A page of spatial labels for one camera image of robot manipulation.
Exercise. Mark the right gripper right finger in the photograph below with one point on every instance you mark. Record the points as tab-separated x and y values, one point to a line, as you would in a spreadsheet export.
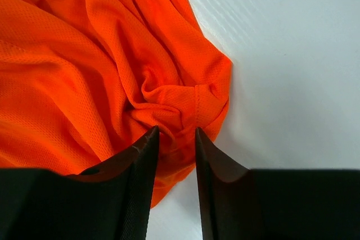
241	203

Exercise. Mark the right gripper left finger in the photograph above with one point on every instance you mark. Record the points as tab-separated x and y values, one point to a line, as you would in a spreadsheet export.
110	200

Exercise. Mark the orange mesh shorts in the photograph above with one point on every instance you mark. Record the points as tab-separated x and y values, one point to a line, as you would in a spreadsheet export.
82	80

